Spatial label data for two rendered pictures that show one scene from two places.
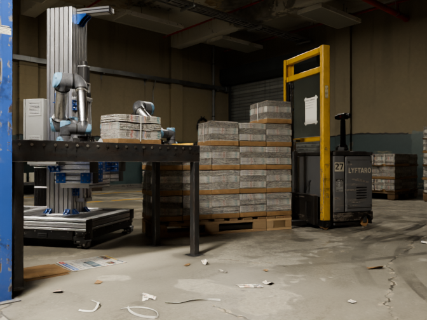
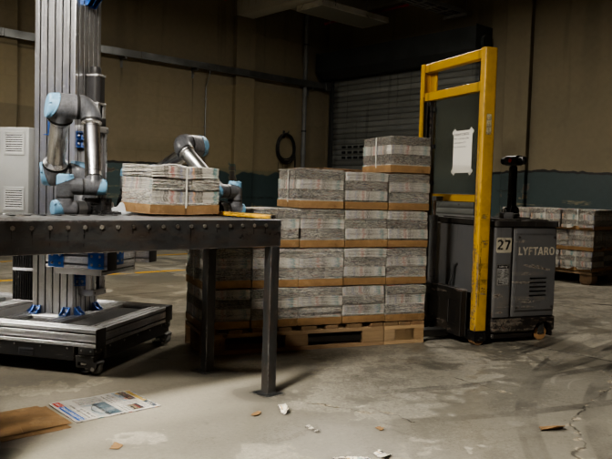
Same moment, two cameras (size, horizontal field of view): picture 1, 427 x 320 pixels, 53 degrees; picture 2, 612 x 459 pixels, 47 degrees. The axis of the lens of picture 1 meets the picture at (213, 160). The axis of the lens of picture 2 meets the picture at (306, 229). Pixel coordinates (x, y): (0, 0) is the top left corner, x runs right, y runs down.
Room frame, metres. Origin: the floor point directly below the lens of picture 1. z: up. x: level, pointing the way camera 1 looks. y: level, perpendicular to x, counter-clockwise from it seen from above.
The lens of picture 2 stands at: (-0.04, 0.01, 0.93)
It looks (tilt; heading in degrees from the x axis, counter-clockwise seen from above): 3 degrees down; 0
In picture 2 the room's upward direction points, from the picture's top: 2 degrees clockwise
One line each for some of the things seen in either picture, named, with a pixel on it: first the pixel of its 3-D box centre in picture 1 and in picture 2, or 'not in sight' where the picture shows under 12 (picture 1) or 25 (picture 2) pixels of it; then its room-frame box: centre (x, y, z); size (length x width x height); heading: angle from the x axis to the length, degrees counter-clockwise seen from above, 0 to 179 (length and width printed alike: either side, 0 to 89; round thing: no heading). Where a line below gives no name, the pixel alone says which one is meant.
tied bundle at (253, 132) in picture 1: (244, 135); (353, 190); (4.38, -0.31, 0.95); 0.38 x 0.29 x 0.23; 22
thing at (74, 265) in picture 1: (91, 262); (105, 404); (2.90, 0.81, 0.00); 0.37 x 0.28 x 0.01; 131
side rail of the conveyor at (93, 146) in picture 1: (115, 152); (147, 235); (2.73, 0.62, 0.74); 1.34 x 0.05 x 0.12; 131
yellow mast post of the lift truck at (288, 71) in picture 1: (288, 136); (424, 189); (4.96, -0.86, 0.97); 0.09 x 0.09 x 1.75; 22
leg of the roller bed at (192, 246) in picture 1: (194, 208); (270, 320); (3.15, 0.14, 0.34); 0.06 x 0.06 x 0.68; 41
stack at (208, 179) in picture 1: (204, 188); (287, 276); (4.22, 0.08, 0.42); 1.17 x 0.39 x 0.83; 112
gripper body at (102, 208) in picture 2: (86, 141); (97, 207); (3.24, 0.96, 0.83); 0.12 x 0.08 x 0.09; 131
